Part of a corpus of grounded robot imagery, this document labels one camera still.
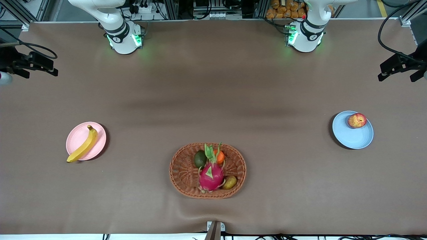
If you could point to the blue round plate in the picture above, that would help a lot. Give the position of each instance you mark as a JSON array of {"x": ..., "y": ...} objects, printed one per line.
[{"x": 350, "y": 136}]

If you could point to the yellow banana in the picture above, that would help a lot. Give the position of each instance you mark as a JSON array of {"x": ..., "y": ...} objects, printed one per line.
[{"x": 85, "y": 145}]

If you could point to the brown table mat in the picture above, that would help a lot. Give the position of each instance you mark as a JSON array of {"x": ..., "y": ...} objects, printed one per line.
[{"x": 213, "y": 83}]

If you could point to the grey control box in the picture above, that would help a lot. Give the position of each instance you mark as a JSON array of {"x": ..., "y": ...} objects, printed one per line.
[{"x": 217, "y": 15}]

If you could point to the magenta dragon fruit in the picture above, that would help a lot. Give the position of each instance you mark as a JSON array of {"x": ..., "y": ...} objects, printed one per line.
[{"x": 210, "y": 178}]

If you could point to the orange fruit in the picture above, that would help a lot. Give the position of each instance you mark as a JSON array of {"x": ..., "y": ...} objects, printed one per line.
[{"x": 220, "y": 157}]

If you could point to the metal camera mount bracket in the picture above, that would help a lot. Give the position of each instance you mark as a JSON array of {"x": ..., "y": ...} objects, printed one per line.
[{"x": 215, "y": 231}]

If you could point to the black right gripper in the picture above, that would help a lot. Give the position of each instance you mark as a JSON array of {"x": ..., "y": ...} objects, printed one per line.
[{"x": 10, "y": 61}]

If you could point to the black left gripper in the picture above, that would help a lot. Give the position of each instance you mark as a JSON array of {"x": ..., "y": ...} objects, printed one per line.
[{"x": 414, "y": 62}]

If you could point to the pile of orange buns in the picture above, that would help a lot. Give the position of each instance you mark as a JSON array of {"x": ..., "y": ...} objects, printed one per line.
[{"x": 283, "y": 11}]

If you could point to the white power strip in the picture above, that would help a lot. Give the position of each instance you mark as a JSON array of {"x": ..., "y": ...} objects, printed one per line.
[{"x": 146, "y": 9}]

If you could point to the dark green avocado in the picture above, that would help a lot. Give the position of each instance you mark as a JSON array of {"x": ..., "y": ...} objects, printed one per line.
[{"x": 200, "y": 159}]

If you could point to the red yellow apple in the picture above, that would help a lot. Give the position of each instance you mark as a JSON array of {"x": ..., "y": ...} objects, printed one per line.
[{"x": 357, "y": 120}]

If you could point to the aluminium frame profile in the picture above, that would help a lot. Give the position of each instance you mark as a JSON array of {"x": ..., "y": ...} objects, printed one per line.
[
  {"x": 408, "y": 21},
  {"x": 16, "y": 11}
]

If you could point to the pink round plate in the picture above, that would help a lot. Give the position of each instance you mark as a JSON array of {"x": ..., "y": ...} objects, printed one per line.
[{"x": 80, "y": 136}]

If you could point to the brown wicker basket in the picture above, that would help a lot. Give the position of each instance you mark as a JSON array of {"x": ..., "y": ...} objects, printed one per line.
[{"x": 183, "y": 173}]

